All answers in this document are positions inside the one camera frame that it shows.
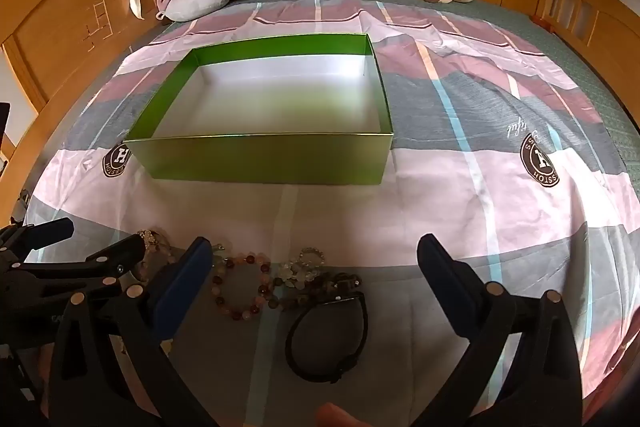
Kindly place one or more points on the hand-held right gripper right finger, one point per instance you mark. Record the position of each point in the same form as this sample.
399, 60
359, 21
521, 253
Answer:
442, 269

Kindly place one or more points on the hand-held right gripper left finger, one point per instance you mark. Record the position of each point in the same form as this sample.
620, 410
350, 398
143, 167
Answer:
179, 289

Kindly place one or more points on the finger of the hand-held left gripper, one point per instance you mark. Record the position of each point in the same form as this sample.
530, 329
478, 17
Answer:
50, 232
100, 264

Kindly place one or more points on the green cardboard box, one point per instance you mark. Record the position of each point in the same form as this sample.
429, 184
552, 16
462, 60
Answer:
280, 107

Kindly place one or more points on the person's right hand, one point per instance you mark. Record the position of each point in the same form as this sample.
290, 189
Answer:
342, 416

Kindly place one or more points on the plaid bed sheet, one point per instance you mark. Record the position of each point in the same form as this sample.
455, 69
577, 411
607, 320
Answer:
475, 217

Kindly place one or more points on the wooden headboard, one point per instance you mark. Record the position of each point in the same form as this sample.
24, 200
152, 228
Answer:
60, 17

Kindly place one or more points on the light blue pillow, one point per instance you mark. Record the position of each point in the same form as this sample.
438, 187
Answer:
192, 4

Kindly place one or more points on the wooden footboard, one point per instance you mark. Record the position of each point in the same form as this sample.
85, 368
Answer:
595, 27

